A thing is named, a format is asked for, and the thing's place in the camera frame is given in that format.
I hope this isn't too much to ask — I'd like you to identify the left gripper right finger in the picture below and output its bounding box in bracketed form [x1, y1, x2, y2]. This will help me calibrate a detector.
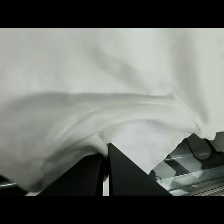
[107, 142, 173, 197]

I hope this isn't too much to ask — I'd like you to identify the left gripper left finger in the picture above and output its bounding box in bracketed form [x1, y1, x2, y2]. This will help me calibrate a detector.
[37, 152, 105, 197]

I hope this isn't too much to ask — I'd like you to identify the white T-shirt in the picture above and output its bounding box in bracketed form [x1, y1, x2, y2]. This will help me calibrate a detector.
[0, 28, 224, 193]

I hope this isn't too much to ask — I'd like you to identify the silver frame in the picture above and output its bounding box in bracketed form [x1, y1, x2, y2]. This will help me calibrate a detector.
[149, 156, 224, 197]

